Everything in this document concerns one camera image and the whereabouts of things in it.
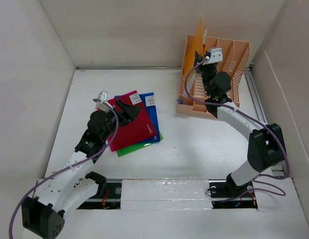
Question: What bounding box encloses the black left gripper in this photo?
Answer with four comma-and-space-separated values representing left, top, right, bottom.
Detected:
102, 100, 141, 141

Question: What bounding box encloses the orange folder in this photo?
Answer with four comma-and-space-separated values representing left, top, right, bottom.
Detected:
183, 17, 205, 76

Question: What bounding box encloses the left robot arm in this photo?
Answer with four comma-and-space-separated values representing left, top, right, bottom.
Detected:
21, 100, 142, 239

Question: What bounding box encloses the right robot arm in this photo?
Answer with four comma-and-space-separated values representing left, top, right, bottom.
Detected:
192, 48, 288, 201

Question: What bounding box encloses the peach plastic desk organizer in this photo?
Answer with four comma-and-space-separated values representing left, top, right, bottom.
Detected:
176, 35, 250, 118

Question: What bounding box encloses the blue folder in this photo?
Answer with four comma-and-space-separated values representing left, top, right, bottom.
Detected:
114, 92, 161, 144

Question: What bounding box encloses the red folder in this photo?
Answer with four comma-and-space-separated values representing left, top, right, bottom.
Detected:
109, 91, 158, 152

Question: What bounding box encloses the green folder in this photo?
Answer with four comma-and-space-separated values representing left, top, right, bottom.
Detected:
117, 132, 163, 157

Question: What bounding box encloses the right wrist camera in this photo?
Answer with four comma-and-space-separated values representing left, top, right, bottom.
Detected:
203, 47, 223, 65

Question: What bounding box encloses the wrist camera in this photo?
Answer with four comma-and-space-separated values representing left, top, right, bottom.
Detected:
96, 91, 109, 112
203, 47, 223, 65

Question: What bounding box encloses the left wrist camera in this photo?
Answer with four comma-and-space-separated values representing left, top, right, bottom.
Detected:
96, 91, 109, 112

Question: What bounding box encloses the aluminium side rail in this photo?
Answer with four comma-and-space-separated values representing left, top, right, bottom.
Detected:
244, 65, 282, 172

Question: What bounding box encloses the metal base rail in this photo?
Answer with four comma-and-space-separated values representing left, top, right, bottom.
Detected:
79, 179, 258, 211

